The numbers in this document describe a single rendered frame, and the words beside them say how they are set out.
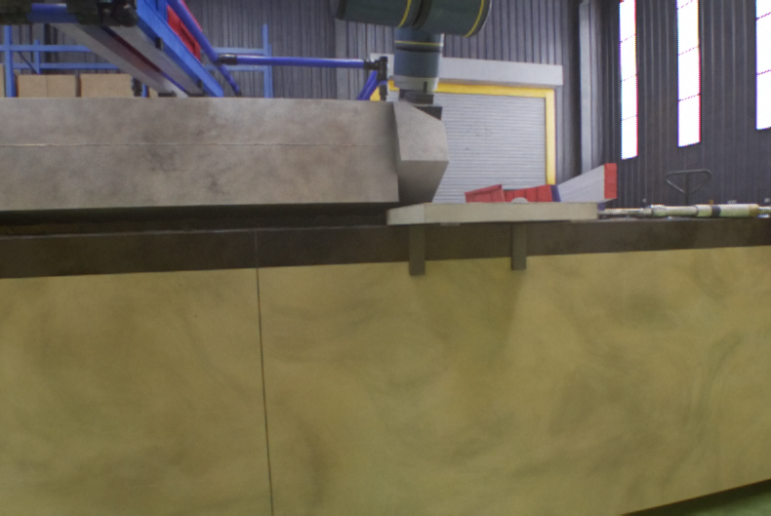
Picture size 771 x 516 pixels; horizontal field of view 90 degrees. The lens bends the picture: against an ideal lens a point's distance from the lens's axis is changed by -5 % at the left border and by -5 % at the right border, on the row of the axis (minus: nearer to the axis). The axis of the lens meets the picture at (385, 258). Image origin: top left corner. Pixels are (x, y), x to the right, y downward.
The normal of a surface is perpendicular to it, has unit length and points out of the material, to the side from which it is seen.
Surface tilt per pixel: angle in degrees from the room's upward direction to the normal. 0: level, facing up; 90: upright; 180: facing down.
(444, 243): 90
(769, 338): 87
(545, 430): 90
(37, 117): 80
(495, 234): 90
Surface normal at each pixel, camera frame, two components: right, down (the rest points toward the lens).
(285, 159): 0.18, -0.10
